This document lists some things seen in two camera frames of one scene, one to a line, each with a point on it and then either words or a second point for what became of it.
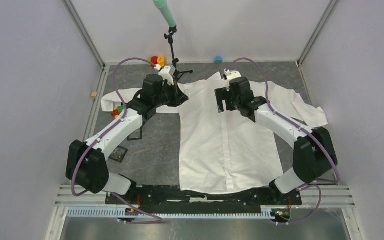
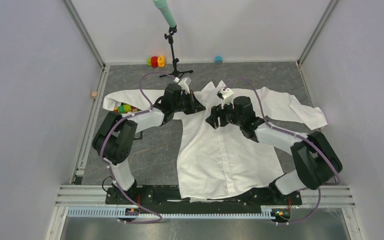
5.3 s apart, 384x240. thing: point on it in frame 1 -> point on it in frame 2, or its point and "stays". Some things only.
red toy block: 154,60 stays
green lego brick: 120,108 stays
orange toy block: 161,60 stays
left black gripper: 179,97 -> 195,105
